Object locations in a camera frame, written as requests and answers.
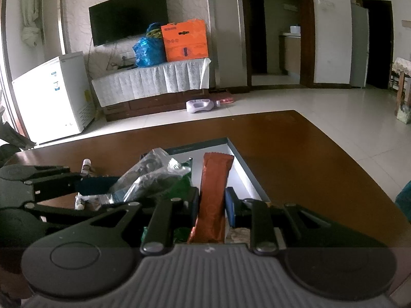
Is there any clear plastic snack packet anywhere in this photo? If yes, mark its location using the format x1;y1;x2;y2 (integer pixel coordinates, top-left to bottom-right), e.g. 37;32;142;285
74;192;114;211

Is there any grey refrigerator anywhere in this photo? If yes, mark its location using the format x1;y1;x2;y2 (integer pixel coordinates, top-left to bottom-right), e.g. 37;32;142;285
349;2;370;89

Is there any red slipper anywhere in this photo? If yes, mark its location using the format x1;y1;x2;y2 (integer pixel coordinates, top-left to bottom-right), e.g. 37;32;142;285
210;94;236;104

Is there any orange-brown snack bar packet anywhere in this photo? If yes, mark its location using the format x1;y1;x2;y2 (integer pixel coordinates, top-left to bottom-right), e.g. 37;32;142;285
188;152;235;244

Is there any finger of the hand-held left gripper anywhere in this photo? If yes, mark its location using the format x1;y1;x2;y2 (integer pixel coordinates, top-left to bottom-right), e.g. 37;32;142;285
24;200;138;228
0;165;120;199

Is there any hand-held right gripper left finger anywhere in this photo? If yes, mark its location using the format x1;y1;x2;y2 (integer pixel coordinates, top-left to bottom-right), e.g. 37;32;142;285
43;187;200;255

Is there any beige kitchen cabinet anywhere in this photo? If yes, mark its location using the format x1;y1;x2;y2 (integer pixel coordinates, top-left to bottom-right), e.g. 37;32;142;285
279;33;302;74

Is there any small patterned bag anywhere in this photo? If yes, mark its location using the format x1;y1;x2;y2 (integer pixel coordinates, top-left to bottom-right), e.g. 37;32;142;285
396;104;411;124

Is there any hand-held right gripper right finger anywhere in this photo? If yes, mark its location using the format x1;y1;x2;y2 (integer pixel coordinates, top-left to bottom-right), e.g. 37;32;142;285
225;186;381;255

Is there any black wall television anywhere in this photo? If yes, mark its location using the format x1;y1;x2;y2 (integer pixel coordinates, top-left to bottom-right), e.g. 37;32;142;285
88;0;169;47

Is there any dark cloth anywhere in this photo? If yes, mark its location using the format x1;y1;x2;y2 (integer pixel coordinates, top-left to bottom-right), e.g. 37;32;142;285
0;122;36;167

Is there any clear bag of nuts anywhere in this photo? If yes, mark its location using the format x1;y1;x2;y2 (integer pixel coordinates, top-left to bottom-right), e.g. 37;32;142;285
109;148;193;203

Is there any orange cardboard box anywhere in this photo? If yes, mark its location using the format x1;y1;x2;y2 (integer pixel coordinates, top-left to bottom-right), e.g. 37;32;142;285
161;19;209;62

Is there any white lace cloth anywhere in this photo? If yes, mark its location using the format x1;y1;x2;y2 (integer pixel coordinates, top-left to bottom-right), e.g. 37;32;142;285
91;58;212;108

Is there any blue plastic bag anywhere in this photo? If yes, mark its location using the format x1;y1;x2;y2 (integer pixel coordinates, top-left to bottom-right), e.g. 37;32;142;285
133;22;167;69

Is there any side table with lace cloth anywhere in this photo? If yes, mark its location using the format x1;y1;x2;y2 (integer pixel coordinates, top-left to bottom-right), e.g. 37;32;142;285
388;57;411;106

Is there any grey cardboard box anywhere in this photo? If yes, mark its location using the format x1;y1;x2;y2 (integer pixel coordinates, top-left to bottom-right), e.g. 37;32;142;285
161;137;272;209

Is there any wooden television cabinet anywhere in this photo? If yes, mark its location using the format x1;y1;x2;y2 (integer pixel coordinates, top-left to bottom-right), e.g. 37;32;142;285
103;86;212;122

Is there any purple white bottle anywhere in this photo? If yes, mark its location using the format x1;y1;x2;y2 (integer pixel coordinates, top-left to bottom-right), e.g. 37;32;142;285
185;99;221;114

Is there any teal object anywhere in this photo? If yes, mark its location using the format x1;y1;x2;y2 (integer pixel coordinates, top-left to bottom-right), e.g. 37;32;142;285
395;180;411;213

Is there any white chest freezer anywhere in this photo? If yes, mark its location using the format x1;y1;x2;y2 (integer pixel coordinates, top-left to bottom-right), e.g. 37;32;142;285
12;51;95;145

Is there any green snack packet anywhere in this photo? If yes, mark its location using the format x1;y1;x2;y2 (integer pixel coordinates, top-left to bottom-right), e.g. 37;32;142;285
141;157;200;244

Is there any brown peanut packet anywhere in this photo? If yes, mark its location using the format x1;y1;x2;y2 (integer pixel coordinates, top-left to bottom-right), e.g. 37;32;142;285
225;226;251;245

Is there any white knotted curtain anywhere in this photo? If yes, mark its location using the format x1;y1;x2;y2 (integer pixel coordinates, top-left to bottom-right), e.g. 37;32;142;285
19;0;42;47

